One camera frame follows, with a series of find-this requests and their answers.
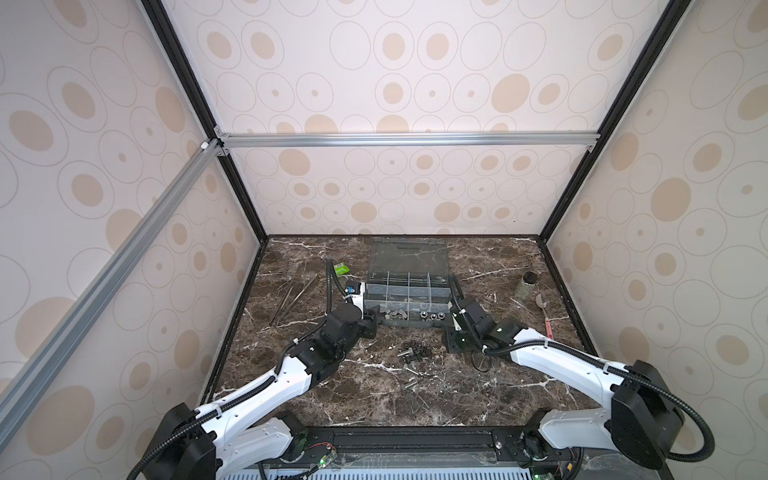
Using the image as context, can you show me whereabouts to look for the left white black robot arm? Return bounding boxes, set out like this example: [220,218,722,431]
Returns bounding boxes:
[128,260,377,479]

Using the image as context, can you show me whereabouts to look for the silver hex nuts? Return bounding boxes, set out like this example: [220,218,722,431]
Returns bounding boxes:
[419,311,446,322]

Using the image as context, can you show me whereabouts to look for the silver wing nuts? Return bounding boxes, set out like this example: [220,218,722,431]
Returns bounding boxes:
[385,309,409,321]

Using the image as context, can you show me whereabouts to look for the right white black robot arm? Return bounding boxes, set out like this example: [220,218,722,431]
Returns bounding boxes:
[448,275,716,470]

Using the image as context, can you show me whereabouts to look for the grey compartment organizer box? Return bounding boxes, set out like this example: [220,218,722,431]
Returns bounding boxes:
[364,237,451,329]

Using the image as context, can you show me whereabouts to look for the pile of screws and nuts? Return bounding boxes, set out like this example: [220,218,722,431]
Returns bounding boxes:
[397,342,458,393]

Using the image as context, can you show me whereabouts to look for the green snack packet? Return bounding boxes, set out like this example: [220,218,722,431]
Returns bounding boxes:
[332,263,350,278]

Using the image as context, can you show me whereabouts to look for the small spice jar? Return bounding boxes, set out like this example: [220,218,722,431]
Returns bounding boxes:
[514,271,538,302]

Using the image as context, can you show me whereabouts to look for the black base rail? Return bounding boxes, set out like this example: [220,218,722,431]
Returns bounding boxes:
[157,423,577,480]

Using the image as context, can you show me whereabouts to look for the pink handled spoon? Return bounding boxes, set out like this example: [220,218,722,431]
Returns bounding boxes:
[535,293,554,339]

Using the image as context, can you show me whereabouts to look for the metal tongs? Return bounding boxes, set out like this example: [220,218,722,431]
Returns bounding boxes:
[269,274,318,326]

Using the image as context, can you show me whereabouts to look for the diagonal aluminium frame bar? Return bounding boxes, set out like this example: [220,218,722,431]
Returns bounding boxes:
[1,139,222,449]

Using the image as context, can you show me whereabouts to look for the horizontal aluminium frame bar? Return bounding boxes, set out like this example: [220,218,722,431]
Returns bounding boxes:
[220,130,600,150]

